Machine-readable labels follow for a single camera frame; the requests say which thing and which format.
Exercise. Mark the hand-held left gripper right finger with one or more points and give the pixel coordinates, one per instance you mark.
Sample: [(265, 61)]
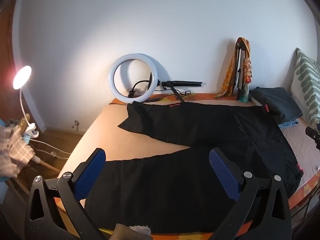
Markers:
[(222, 175)]

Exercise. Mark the checkered cloth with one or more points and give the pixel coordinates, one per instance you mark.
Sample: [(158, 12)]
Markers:
[(12, 150)]

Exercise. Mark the black pants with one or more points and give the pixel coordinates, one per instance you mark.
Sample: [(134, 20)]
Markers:
[(175, 180)]

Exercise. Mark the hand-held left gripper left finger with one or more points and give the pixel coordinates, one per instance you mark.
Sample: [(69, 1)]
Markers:
[(90, 172)]

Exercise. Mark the brown wooden panel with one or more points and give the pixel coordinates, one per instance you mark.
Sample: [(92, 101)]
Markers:
[(5, 55)]

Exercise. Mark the small wall fixture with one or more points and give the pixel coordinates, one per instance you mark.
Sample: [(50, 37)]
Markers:
[(75, 125)]

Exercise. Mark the bed with beige sheet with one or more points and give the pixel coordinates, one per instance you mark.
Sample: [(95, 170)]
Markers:
[(200, 95)]

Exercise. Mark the tripod with orange scarf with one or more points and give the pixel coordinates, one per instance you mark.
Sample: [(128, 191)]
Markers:
[(228, 80)]

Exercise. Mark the person's left hand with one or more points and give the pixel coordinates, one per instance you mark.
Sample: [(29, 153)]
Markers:
[(136, 232)]

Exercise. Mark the dark blue pants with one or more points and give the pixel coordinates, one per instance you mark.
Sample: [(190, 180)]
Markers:
[(277, 102)]

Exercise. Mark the colourful knotted cloth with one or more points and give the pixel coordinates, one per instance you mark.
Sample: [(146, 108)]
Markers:
[(247, 70)]

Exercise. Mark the white clip lamp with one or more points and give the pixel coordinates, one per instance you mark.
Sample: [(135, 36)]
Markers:
[(22, 77)]

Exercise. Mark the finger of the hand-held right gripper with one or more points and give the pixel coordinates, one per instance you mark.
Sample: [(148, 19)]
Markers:
[(313, 133)]

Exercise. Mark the light blue cloth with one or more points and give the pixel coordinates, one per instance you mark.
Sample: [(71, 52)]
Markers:
[(288, 124)]

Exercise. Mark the beige blanket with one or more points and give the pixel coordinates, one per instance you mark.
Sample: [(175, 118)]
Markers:
[(112, 140)]

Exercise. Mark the black tripod stand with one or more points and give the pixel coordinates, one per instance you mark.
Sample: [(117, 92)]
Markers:
[(185, 83)]

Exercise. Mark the folded metal stand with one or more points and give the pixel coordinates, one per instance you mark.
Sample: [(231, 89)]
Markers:
[(240, 62)]

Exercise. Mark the green patterned pillow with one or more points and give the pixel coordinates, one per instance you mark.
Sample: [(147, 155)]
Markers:
[(306, 80)]

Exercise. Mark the wooden rack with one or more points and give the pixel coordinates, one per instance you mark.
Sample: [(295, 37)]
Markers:
[(47, 165)]

